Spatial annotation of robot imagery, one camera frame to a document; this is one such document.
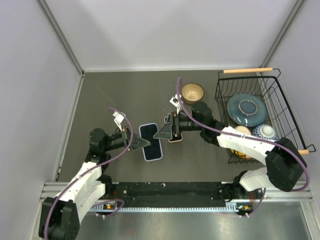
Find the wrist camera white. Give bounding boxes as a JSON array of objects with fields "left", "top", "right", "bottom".
[
  {"left": 112, "top": 111, "right": 126, "bottom": 132},
  {"left": 169, "top": 94, "right": 182, "bottom": 114}
]

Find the blue white patterned bowl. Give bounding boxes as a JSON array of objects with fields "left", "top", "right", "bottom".
[{"left": 252, "top": 124, "right": 278, "bottom": 140}]

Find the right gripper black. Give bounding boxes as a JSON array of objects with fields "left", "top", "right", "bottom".
[{"left": 154, "top": 111, "right": 204, "bottom": 140}]

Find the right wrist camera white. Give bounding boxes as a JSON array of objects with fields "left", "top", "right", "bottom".
[{"left": 169, "top": 94, "right": 182, "bottom": 114}]

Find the tan ceramic bowl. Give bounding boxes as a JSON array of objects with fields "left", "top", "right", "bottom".
[{"left": 181, "top": 83, "right": 205, "bottom": 105}]

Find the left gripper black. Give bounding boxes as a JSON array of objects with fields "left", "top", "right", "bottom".
[{"left": 103, "top": 125, "right": 151, "bottom": 152}]

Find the blue ceramic plate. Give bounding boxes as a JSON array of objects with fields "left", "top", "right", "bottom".
[{"left": 226, "top": 93, "right": 268, "bottom": 127}]

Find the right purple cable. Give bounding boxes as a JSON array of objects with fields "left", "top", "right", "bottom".
[{"left": 176, "top": 77, "right": 311, "bottom": 192}]

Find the purple cable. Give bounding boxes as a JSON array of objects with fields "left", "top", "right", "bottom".
[
  {"left": 44, "top": 107, "right": 133, "bottom": 240},
  {"left": 176, "top": 77, "right": 311, "bottom": 192}
]

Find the black wire basket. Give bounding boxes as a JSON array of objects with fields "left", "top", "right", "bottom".
[{"left": 215, "top": 67, "right": 317, "bottom": 156}]

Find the yellow bowl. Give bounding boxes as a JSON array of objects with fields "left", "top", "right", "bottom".
[{"left": 231, "top": 125, "right": 252, "bottom": 159}]

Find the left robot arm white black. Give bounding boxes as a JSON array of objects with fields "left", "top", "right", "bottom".
[{"left": 38, "top": 126, "right": 151, "bottom": 240}]

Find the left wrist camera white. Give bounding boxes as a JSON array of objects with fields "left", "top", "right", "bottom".
[{"left": 112, "top": 111, "right": 126, "bottom": 132}]

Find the pink phone case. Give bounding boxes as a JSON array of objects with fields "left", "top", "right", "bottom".
[{"left": 168, "top": 123, "right": 183, "bottom": 143}]

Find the aluminium rail frame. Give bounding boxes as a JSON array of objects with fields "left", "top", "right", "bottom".
[{"left": 38, "top": 180, "right": 313, "bottom": 240}]

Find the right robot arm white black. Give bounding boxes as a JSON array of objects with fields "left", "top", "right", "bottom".
[{"left": 153, "top": 101, "right": 310, "bottom": 198}]

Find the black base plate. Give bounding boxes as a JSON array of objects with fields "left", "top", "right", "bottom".
[{"left": 109, "top": 181, "right": 235, "bottom": 208}]

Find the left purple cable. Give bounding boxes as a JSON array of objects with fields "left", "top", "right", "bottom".
[{"left": 44, "top": 107, "right": 133, "bottom": 240}]

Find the lavender phone case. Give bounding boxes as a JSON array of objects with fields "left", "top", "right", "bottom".
[{"left": 138, "top": 122, "right": 164, "bottom": 162}]

